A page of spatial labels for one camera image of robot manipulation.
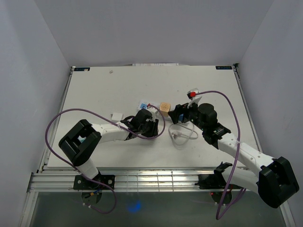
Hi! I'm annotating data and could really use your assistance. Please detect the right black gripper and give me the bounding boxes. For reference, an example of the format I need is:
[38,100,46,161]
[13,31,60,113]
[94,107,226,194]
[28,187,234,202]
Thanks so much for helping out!
[168,99,206,131]

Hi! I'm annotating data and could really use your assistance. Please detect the blue cube socket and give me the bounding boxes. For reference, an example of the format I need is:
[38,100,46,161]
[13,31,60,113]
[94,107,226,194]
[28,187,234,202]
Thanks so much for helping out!
[178,114,184,123]

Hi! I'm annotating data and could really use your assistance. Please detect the beige cube socket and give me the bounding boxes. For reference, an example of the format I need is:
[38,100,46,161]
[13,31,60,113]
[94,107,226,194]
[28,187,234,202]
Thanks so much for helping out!
[159,102,171,115]

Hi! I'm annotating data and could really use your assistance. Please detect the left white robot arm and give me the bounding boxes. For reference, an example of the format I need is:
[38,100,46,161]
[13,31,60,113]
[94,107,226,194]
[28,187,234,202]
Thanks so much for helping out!
[59,107,159,189]

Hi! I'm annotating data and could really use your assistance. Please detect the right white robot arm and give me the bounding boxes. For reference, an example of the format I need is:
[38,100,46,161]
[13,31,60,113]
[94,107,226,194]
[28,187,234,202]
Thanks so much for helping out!
[168,104,299,208]

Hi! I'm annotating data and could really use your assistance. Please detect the white colourful power strip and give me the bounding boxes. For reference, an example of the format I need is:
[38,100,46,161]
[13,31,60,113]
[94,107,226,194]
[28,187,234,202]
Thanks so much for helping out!
[137,99,174,122]

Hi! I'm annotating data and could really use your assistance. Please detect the white square charger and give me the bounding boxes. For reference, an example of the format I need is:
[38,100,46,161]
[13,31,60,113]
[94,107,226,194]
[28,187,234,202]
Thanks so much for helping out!
[111,112,124,123]

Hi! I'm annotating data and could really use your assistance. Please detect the right blue corner label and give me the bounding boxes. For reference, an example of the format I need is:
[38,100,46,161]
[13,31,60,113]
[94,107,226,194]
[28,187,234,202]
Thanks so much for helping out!
[215,66,232,70]

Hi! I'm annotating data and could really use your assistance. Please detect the blue corner label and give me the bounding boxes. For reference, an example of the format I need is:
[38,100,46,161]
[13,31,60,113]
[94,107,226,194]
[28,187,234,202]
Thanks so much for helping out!
[73,67,90,71]
[215,66,232,70]

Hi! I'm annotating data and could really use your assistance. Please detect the teal triangular socket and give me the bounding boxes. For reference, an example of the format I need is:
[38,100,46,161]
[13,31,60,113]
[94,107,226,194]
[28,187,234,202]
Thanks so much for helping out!
[78,137,86,143]

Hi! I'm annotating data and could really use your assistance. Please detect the left blue corner label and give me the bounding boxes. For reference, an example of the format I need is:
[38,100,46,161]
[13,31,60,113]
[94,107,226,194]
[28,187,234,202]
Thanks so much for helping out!
[73,67,90,71]

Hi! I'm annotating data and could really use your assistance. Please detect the white power strip cable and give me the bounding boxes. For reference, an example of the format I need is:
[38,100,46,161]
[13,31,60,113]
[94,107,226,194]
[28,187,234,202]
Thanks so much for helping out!
[168,122,199,149]

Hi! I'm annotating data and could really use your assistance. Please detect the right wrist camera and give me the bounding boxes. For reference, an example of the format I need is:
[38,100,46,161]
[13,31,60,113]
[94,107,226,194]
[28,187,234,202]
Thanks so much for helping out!
[187,88,202,108]

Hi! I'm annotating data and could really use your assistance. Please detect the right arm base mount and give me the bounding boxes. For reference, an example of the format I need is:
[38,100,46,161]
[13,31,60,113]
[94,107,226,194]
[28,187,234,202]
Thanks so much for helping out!
[195,174,241,205]

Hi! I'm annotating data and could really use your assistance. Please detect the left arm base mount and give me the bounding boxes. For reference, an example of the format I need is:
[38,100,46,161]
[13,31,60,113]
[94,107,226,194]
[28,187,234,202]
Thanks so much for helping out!
[73,174,116,206]

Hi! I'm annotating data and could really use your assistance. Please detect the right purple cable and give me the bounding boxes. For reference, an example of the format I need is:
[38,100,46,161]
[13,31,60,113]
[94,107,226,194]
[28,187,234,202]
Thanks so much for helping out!
[195,90,247,220]

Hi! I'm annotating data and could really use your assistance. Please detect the aluminium rail frame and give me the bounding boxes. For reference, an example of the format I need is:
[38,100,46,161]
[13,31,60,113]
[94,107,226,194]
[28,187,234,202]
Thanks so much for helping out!
[27,169,214,192]

